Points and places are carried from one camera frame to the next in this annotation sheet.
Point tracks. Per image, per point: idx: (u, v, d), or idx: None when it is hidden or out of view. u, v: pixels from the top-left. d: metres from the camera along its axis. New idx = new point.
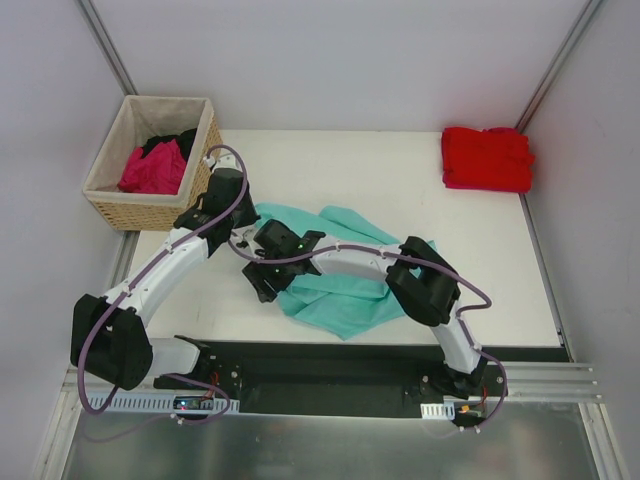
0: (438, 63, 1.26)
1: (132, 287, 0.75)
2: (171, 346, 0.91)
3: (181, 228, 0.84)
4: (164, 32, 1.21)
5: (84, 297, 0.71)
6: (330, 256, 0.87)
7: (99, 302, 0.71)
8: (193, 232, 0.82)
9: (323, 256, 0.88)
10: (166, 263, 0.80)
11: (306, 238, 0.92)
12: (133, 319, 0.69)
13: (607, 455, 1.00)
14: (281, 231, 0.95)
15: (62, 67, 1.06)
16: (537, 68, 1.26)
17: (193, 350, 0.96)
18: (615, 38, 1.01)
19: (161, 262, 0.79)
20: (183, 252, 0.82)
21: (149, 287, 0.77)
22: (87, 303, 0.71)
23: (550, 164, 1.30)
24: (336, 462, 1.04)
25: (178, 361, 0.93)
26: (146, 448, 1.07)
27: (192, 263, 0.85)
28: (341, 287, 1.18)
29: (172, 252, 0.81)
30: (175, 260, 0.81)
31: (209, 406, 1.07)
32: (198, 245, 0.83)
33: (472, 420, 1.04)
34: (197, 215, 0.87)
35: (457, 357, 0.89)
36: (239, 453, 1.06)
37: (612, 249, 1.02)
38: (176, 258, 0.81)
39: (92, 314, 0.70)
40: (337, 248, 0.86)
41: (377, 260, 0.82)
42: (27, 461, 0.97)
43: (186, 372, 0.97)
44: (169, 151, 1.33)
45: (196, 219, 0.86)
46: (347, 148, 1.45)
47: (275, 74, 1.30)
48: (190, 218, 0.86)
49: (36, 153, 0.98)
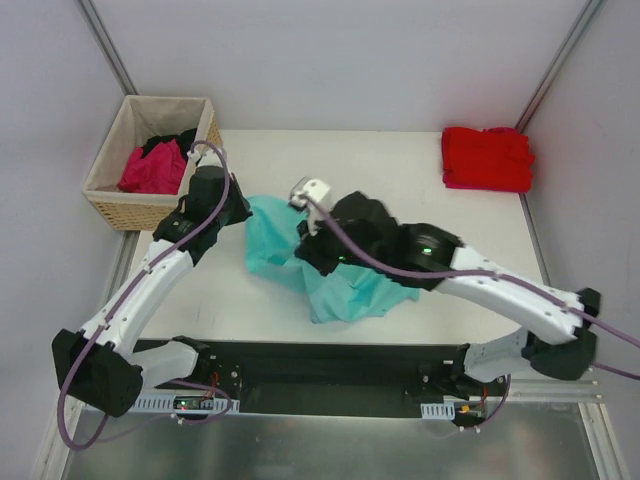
0: (438, 63, 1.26)
1: (110, 318, 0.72)
2: (166, 356, 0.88)
3: (161, 240, 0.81)
4: (164, 32, 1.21)
5: (61, 333, 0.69)
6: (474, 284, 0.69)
7: (77, 338, 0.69)
8: (172, 247, 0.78)
9: (469, 281, 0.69)
10: (145, 284, 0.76)
11: (430, 241, 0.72)
12: (111, 356, 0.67)
13: (607, 454, 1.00)
14: (380, 218, 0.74)
15: (62, 66, 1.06)
16: (536, 68, 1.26)
17: (191, 352, 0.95)
18: (616, 39, 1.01)
19: (140, 285, 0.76)
20: (162, 269, 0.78)
21: (128, 316, 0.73)
22: (64, 340, 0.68)
23: (550, 164, 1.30)
24: (336, 462, 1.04)
25: (175, 367, 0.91)
26: (146, 448, 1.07)
27: (175, 276, 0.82)
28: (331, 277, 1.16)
29: (150, 272, 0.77)
30: (153, 280, 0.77)
31: (209, 406, 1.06)
32: (180, 258, 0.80)
33: (471, 420, 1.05)
34: (178, 222, 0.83)
35: (479, 369, 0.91)
36: (239, 453, 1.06)
37: (613, 249, 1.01)
38: (155, 277, 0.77)
39: (71, 352, 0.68)
40: (496, 276, 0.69)
41: (555, 312, 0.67)
42: (28, 460, 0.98)
43: (186, 375, 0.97)
44: (169, 151, 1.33)
45: (176, 228, 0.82)
46: (347, 149, 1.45)
47: (276, 74, 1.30)
48: (171, 226, 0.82)
49: (36, 153, 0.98)
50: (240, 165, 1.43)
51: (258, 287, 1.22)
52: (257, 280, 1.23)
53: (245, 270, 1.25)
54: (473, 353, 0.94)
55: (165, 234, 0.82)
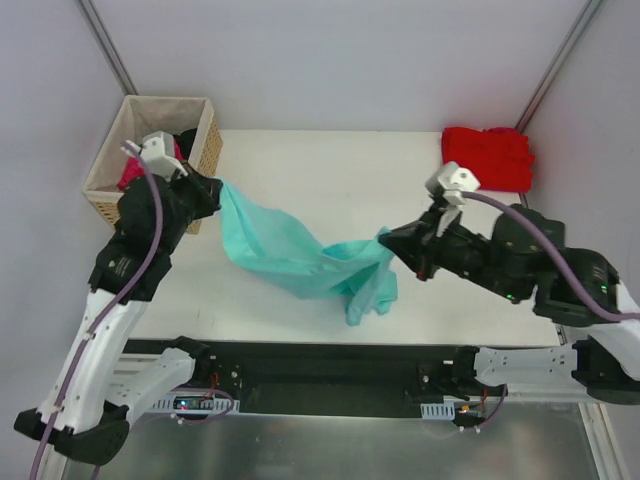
0: (438, 63, 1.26)
1: (62, 400, 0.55)
2: (154, 381, 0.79)
3: (100, 291, 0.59)
4: (164, 33, 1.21)
5: (17, 422, 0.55)
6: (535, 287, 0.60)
7: (34, 421, 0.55)
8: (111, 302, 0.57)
9: (625, 325, 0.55)
10: (93, 354, 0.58)
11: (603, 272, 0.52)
12: (76, 444, 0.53)
13: (607, 454, 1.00)
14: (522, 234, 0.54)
15: (62, 66, 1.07)
16: (536, 69, 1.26)
17: (187, 361, 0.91)
18: (616, 39, 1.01)
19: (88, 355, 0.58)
20: (110, 330, 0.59)
21: (82, 394, 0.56)
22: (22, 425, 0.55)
23: (551, 164, 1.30)
24: (336, 462, 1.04)
25: (170, 382, 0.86)
26: (145, 448, 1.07)
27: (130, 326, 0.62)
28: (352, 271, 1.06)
29: (97, 335, 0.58)
30: (102, 345, 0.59)
31: (209, 406, 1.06)
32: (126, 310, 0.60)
33: (472, 420, 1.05)
34: (113, 261, 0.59)
35: (496, 377, 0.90)
36: (239, 453, 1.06)
37: (612, 249, 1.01)
38: (104, 340, 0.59)
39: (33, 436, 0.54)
40: None
41: None
42: (27, 461, 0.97)
43: (186, 379, 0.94)
44: None
45: (111, 270, 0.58)
46: (346, 148, 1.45)
47: (275, 74, 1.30)
48: (104, 268, 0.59)
49: (36, 153, 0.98)
50: (240, 165, 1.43)
51: (258, 287, 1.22)
52: (257, 280, 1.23)
53: (245, 270, 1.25)
54: (492, 358, 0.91)
55: (104, 280, 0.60)
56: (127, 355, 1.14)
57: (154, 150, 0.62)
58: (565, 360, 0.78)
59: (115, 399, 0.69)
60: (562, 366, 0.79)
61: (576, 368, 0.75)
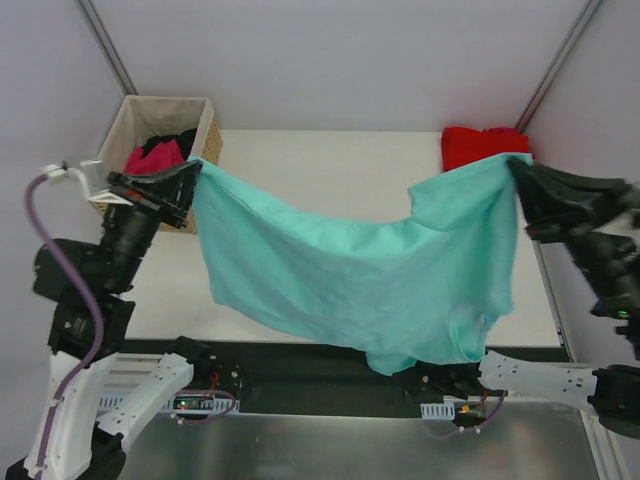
0: (439, 63, 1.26)
1: (43, 460, 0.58)
2: (152, 396, 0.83)
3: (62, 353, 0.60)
4: (164, 33, 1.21)
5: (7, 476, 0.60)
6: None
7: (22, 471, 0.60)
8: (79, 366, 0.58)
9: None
10: (65, 419, 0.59)
11: None
12: None
13: (607, 455, 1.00)
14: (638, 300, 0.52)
15: (62, 67, 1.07)
16: (537, 68, 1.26)
17: (185, 368, 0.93)
18: (616, 38, 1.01)
19: (58, 421, 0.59)
20: (73, 395, 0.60)
21: (61, 454, 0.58)
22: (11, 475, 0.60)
23: (550, 164, 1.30)
24: (336, 462, 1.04)
25: (168, 393, 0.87)
26: (146, 447, 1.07)
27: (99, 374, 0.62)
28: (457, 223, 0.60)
29: (68, 399, 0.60)
30: (72, 409, 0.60)
31: (209, 406, 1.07)
32: (87, 378, 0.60)
33: (471, 420, 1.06)
34: (70, 321, 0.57)
35: (503, 382, 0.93)
36: (239, 453, 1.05)
37: None
38: (69, 406, 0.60)
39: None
40: None
41: None
42: None
43: (186, 383, 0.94)
44: (168, 150, 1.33)
45: (71, 332, 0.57)
46: (346, 147, 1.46)
47: (275, 72, 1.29)
48: (64, 331, 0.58)
49: (37, 153, 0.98)
50: (240, 165, 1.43)
51: None
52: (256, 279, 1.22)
53: None
54: (500, 364, 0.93)
55: (62, 342, 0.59)
56: (128, 356, 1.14)
57: (77, 187, 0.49)
58: (582, 383, 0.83)
59: (111, 427, 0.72)
60: (579, 388, 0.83)
61: (593, 393, 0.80)
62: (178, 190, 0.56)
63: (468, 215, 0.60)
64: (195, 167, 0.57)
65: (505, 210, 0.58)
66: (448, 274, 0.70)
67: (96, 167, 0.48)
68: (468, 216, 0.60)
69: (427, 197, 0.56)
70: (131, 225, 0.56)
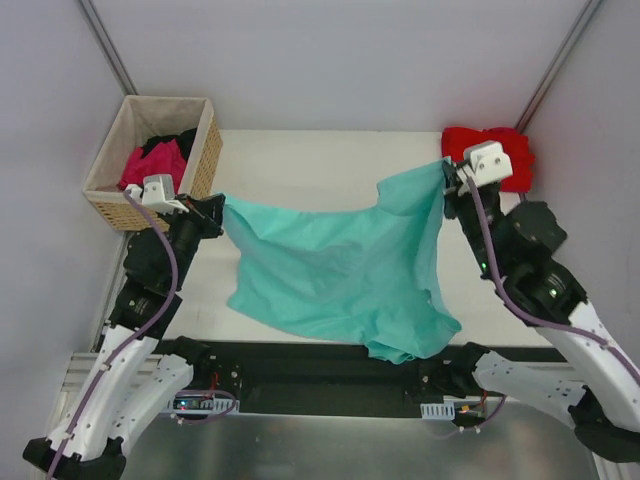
0: (439, 63, 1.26)
1: (73, 428, 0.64)
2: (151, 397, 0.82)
3: (118, 326, 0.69)
4: (163, 33, 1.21)
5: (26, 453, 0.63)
6: (589, 348, 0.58)
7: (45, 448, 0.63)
8: (132, 336, 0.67)
9: (578, 340, 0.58)
10: (106, 386, 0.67)
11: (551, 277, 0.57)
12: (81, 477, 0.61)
13: None
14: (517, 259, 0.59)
15: (62, 67, 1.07)
16: (537, 68, 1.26)
17: (185, 370, 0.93)
18: (616, 38, 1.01)
19: (100, 386, 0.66)
20: (122, 363, 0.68)
21: (93, 422, 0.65)
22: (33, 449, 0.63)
23: (550, 164, 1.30)
24: (336, 462, 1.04)
25: (168, 396, 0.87)
26: (146, 447, 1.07)
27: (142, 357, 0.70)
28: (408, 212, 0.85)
29: (113, 367, 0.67)
30: (114, 380, 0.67)
31: (209, 406, 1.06)
32: (139, 350, 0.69)
33: (471, 420, 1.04)
34: (133, 300, 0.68)
35: (500, 384, 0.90)
36: (239, 453, 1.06)
37: (612, 248, 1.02)
38: (116, 373, 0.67)
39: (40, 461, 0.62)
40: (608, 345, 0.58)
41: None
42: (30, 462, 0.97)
43: (185, 383, 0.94)
44: (169, 151, 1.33)
45: (133, 310, 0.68)
46: (346, 147, 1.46)
47: (275, 72, 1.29)
48: (125, 307, 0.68)
49: (37, 153, 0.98)
50: (240, 165, 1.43)
51: None
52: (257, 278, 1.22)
53: None
54: (497, 364, 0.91)
55: (122, 318, 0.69)
56: None
57: (155, 195, 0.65)
58: (570, 392, 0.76)
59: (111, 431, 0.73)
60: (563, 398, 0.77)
61: (575, 404, 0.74)
62: (213, 210, 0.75)
63: (415, 207, 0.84)
64: (219, 197, 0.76)
65: (436, 216, 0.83)
66: (403, 252, 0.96)
67: (167, 179, 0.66)
68: (415, 209, 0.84)
69: (388, 193, 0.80)
70: (183, 229, 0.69)
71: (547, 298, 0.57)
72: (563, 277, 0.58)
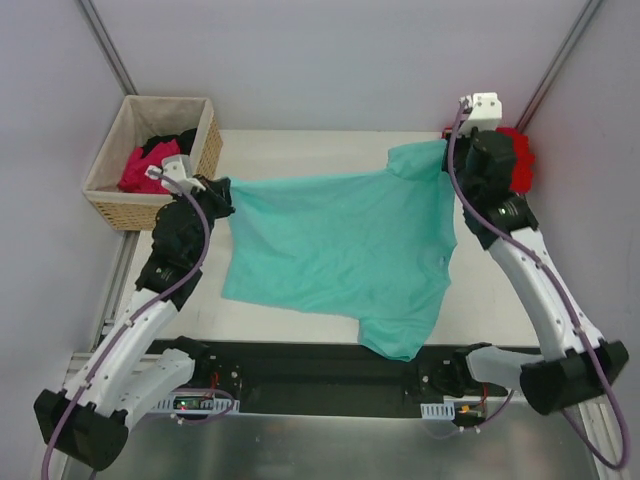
0: (439, 63, 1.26)
1: (91, 378, 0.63)
2: (154, 382, 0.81)
3: (143, 290, 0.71)
4: (163, 33, 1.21)
5: (38, 401, 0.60)
6: (523, 261, 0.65)
7: (59, 399, 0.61)
8: (157, 297, 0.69)
9: (516, 254, 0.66)
10: (130, 340, 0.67)
11: (511, 204, 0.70)
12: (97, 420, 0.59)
13: (606, 452, 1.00)
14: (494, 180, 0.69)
15: (62, 67, 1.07)
16: (537, 68, 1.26)
17: (187, 363, 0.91)
18: (616, 38, 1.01)
19: (121, 340, 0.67)
20: (145, 323, 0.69)
21: (111, 374, 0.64)
22: (48, 397, 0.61)
23: (550, 164, 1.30)
24: (336, 461, 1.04)
25: (170, 384, 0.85)
26: (146, 447, 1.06)
27: (164, 321, 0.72)
28: (416, 178, 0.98)
29: (134, 326, 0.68)
30: (138, 335, 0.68)
31: (209, 407, 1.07)
32: (161, 312, 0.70)
33: (471, 420, 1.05)
34: (160, 270, 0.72)
35: (481, 368, 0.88)
36: (239, 453, 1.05)
37: (613, 247, 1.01)
38: (138, 330, 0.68)
39: (51, 416, 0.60)
40: (538, 261, 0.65)
41: (567, 325, 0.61)
42: (29, 462, 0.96)
43: (187, 381, 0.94)
44: (169, 151, 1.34)
45: (160, 278, 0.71)
46: (346, 147, 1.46)
47: (275, 71, 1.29)
48: (152, 273, 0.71)
49: (37, 152, 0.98)
50: (240, 165, 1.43)
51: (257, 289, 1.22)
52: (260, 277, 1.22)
53: None
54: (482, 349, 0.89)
55: (148, 283, 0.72)
56: None
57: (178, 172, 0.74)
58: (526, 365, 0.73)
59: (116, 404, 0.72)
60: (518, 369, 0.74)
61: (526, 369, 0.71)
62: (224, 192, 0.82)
63: (424, 175, 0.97)
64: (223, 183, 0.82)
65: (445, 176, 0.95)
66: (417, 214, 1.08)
67: (185, 159, 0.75)
68: (424, 176, 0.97)
69: (397, 158, 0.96)
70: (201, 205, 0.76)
71: (497, 215, 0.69)
72: (519, 207, 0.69)
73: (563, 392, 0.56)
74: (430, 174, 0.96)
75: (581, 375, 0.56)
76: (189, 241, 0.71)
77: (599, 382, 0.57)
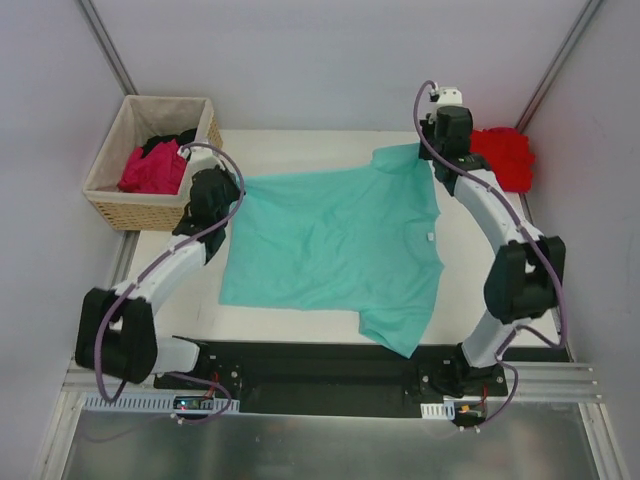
0: (439, 63, 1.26)
1: (141, 280, 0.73)
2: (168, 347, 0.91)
3: (179, 236, 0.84)
4: (164, 33, 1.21)
5: (87, 297, 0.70)
6: (476, 189, 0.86)
7: (108, 296, 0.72)
8: (193, 237, 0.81)
9: (472, 187, 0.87)
10: (170, 264, 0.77)
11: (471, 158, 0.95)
12: (146, 307, 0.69)
13: (607, 455, 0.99)
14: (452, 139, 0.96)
15: (62, 67, 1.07)
16: (537, 68, 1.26)
17: (193, 345, 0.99)
18: (616, 37, 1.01)
19: (163, 262, 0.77)
20: (184, 255, 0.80)
21: (157, 281, 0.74)
22: (96, 295, 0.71)
23: (550, 164, 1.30)
24: (336, 462, 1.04)
25: (178, 358, 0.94)
26: (146, 446, 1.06)
27: (194, 258, 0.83)
28: (397, 171, 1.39)
29: (176, 254, 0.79)
30: (177, 261, 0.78)
31: (209, 406, 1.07)
32: (197, 249, 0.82)
33: (471, 420, 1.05)
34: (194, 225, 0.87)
35: (475, 352, 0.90)
36: (239, 453, 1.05)
37: (613, 246, 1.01)
38: (179, 258, 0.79)
39: (101, 307, 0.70)
40: (488, 188, 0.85)
41: (511, 225, 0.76)
42: (28, 462, 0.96)
43: (188, 370, 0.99)
44: (169, 151, 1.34)
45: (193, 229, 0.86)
46: (345, 147, 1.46)
47: (275, 71, 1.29)
48: (188, 228, 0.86)
49: (37, 152, 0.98)
50: (240, 165, 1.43)
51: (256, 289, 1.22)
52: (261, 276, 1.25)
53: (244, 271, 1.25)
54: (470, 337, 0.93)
55: (183, 230, 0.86)
56: None
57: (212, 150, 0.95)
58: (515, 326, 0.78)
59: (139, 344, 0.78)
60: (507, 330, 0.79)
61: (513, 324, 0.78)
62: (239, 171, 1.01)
63: (404, 168, 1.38)
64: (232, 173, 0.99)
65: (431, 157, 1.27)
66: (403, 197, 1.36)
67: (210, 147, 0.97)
68: (402, 168, 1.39)
69: (385, 155, 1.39)
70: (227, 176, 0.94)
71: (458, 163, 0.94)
72: (477, 159, 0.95)
73: (512, 274, 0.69)
74: (409, 166, 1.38)
75: (520, 260, 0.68)
76: (218, 200, 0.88)
77: (547, 282, 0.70)
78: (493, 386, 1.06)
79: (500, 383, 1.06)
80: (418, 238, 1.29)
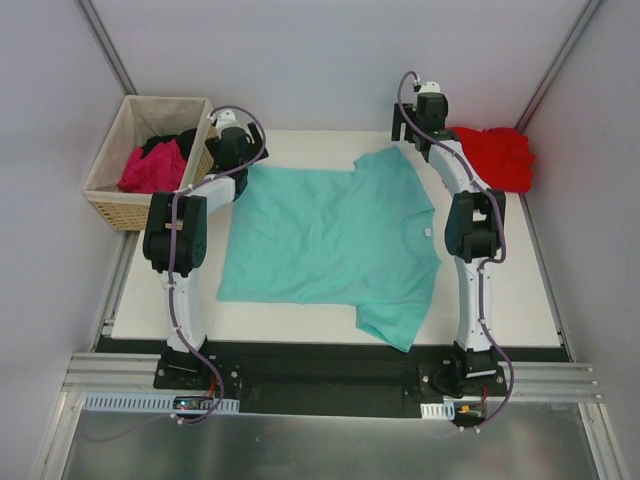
0: (438, 62, 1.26)
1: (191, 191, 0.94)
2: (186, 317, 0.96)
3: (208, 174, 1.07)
4: (163, 33, 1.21)
5: (154, 196, 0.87)
6: (444, 153, 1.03)
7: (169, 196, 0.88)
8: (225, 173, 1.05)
9: (442, 151, 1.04)
10: (211, 187, 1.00)
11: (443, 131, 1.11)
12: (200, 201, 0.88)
13: (607, 454, 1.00)
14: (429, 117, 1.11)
15: (61, 67, 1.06)
16: (537, 68, 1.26)
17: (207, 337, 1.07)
18: (616, 38, 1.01)
19: (205, 187, 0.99)
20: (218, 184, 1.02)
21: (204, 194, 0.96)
22: (160, 198, 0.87)
23: (550, 164, 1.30)
24: (336, 462, 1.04)
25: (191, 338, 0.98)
26: (146, 446, 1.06)
27: (225, 191, 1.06)
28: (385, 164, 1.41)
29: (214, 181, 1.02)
30: (216, 186, 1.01)
31: (208, 407, 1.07)
32: (228, 184, 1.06)
33: (472, 420, 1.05)
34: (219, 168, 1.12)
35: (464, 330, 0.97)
36: (239, 453, 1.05)
37: (613, 246, 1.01)
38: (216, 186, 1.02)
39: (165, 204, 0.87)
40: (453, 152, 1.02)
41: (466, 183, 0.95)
42: (29, 461, 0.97)
43: (195, 345, 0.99)
44: (169, 152, 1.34)
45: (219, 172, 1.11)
46: (345, 147, 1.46)
47: (275, 71, 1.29)
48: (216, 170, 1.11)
49: (37, 153, 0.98)
50: None
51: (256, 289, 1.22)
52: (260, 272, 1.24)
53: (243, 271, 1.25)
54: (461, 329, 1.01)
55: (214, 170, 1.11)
56: (127, 357, 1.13)
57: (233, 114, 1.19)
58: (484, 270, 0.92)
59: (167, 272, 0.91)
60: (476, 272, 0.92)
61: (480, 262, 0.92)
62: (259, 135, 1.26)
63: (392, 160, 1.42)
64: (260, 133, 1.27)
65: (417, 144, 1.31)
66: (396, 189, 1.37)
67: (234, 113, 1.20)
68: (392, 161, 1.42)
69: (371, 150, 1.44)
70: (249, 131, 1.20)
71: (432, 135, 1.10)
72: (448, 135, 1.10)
73: (466, 210, 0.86)
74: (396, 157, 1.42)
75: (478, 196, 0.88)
76: (242, 150, 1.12)
77: (491, 225, 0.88)
78: (493, 385, 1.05)
79: (500, 383, 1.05)
80: (415, 235, 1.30)
